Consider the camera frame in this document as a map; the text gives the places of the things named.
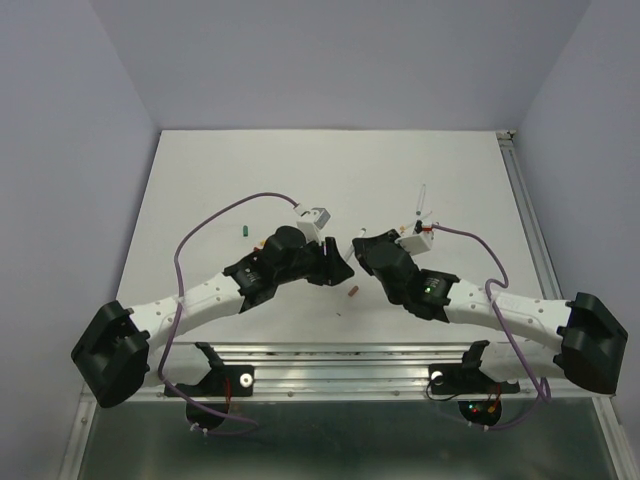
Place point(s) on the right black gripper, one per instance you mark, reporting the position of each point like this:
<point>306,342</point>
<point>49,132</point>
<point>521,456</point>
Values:
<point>362,245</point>

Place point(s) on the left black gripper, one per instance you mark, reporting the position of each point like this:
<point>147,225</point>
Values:
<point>331,268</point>

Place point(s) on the dark green marker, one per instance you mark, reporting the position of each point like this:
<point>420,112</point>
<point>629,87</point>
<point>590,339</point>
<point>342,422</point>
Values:
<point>420,201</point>

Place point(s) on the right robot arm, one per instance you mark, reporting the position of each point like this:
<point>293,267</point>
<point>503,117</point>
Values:
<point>579,339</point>

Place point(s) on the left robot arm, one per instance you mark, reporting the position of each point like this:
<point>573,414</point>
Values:
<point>116,353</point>

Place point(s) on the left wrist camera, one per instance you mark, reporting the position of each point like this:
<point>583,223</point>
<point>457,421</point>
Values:
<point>311,221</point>

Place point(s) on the front aluminium rail frame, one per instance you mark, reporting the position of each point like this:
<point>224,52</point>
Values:
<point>316,372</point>

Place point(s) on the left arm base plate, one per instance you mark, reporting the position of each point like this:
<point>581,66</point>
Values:
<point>208,386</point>

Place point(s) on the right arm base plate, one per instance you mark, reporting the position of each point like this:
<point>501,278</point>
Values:
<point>448,381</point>

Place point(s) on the right side aluminium rail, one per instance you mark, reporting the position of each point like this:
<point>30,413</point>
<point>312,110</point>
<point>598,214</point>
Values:
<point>542,262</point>

